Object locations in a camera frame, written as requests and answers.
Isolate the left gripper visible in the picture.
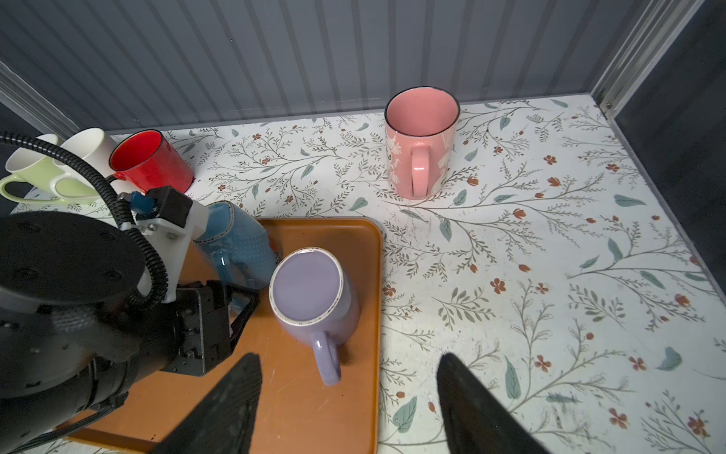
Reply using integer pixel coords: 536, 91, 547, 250
163, 280, 261, 376

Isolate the blue dotted mug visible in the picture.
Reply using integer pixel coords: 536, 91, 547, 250
194, 201, 281, 291

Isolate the red mug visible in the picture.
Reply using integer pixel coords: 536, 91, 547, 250
109, 130, 194, 193

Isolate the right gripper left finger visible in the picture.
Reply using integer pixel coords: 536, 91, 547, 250
152, 353, 263, 453

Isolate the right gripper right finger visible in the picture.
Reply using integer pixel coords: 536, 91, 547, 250
437, 353, 546, 453

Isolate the orange plastic tray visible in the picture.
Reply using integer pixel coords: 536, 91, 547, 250
73, 218, 383, 453

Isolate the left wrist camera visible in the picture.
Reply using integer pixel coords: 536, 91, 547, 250
126, 187, 209, 304

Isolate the light green mug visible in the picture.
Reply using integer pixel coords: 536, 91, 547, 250
0, 132, 100, 206

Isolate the purple mug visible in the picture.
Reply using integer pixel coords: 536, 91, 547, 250
268, 247, 360, 386

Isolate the white mug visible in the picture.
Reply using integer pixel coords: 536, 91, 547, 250
53, 128, 142, 193

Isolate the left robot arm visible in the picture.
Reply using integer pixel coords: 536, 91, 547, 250
1, 212, 260, 453

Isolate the pink ghost pattern mug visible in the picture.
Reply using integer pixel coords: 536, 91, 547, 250
384, 86, 461, 200

